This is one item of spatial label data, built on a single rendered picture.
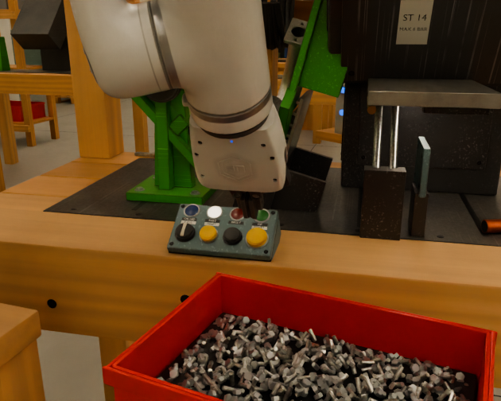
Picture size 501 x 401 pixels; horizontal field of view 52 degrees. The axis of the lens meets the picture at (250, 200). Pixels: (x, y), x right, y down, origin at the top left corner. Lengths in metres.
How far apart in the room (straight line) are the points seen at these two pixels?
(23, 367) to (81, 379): 1.32
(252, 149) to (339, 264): 0.25
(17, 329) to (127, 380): 0.28
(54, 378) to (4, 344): 1.40
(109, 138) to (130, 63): 0.98
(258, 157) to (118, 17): 0.20
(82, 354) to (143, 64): 1.85
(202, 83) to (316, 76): 0.44
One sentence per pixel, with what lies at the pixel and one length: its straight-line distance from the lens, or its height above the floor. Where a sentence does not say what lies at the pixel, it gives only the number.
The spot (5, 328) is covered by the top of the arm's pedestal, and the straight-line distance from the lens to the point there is 0.73.
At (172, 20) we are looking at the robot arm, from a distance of 0.44.
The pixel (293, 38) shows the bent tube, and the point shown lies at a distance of 0.95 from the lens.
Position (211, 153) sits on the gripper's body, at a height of 1.08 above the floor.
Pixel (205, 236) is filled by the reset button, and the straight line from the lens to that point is 0.72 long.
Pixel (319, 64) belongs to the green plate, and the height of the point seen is 1.15.
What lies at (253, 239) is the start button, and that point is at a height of 0.93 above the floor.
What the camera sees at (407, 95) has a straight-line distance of 0.69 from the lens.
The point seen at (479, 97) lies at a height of 1.12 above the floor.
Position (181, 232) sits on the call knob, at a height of 0.93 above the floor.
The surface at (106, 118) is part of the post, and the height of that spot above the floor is 0.99.
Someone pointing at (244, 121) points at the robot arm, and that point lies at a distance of 0.49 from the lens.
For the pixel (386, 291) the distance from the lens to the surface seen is 0.71.
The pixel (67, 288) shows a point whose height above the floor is 0.83.
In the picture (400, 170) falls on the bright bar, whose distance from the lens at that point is 0.79.
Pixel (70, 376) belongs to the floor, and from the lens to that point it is 2.11.
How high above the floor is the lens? 1.20
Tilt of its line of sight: 18 degrees down
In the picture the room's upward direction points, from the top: straight up
